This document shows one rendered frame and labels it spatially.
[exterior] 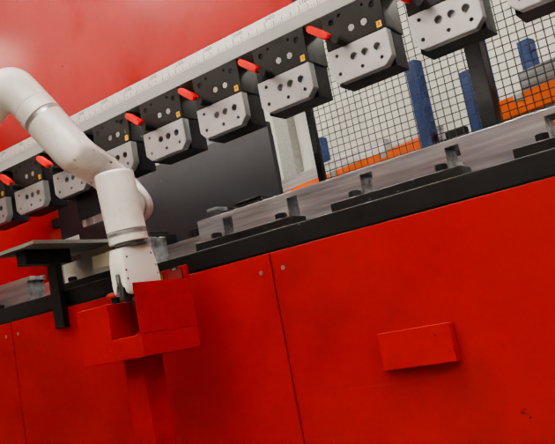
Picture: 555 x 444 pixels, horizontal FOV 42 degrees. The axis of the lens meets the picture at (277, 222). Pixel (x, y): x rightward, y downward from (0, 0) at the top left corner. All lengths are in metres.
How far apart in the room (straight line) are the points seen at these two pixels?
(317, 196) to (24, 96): 0.67
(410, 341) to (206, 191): 1.33
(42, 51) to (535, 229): 1.61
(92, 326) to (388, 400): 0.63
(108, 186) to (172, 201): 1.13
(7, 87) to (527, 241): 1.11
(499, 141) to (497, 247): 0.24
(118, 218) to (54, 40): 0.94
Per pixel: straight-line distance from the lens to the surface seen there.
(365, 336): 1.44
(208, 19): 1.89
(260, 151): 2.40
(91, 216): 2.18
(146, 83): 2.00
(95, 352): 1.60
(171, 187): 2.66
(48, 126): 1.62
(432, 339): 1.35
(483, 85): 2.29
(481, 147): 1.46
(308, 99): 1.67
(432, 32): 1.53
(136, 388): 1.58
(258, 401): 1.61
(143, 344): 1.48
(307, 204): 1.64
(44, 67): 2.36
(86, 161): 1.61
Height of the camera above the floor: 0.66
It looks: 8 degrees up
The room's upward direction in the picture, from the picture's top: 11 degrees counter-clockwise
